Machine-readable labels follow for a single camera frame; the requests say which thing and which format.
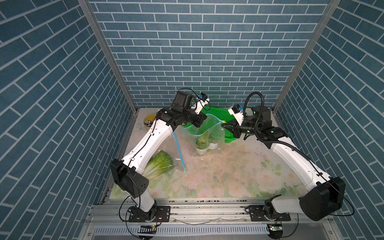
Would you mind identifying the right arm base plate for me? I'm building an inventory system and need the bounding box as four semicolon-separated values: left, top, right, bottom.
245;205;291;222

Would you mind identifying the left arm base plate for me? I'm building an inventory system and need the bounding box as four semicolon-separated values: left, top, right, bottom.
128;205;171;223

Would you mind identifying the yellow cup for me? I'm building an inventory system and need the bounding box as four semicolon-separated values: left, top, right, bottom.
143;114;156;131

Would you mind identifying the green plastic basket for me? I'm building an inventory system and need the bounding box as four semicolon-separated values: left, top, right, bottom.
183;107;235;136

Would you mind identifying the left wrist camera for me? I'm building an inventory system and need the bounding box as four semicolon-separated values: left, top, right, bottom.
195;93;210;115

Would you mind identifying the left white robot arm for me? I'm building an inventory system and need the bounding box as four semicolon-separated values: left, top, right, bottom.
110;90;210;222

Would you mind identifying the chinese cabbage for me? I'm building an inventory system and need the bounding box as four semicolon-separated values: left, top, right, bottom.
142;150;175;180
196;135;219;155

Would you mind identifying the aluminium rail frame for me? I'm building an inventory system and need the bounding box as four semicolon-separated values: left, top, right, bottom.
77;197;343;240

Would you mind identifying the clear zipper bag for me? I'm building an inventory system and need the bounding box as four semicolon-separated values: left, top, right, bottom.
142;133;186;183
183;114;225;156

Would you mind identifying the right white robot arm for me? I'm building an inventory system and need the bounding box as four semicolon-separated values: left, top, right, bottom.
222;105;346;221

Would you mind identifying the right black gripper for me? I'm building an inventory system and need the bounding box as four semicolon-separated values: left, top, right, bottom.
221;119;260;140

